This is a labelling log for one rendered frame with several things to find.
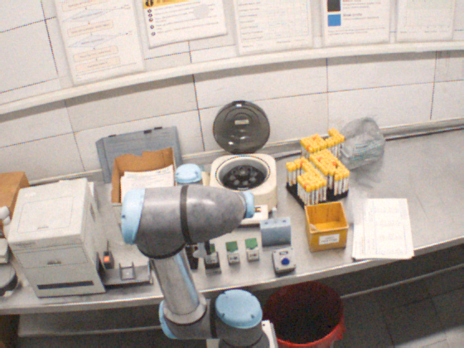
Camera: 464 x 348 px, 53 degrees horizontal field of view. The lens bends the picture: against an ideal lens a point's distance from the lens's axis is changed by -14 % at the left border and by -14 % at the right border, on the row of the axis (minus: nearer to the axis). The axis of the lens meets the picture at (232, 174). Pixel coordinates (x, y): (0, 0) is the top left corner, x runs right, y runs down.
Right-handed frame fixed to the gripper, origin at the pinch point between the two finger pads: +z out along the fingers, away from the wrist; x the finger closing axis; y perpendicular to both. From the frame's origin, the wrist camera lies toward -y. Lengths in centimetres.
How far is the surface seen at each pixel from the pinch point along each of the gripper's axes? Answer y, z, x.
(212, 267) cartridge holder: 0.0, 4.1, 2.8
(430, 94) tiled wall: -106, -13, -56
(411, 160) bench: -89, 6, -37
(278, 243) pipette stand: -23.3, 4.2, -3.3
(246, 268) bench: -11.0, 6.1, 4.1
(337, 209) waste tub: -45.9, -0.6, -9.7
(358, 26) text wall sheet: -69, -50, -55
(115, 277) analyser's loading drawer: 33.3, 2.1, 4.1
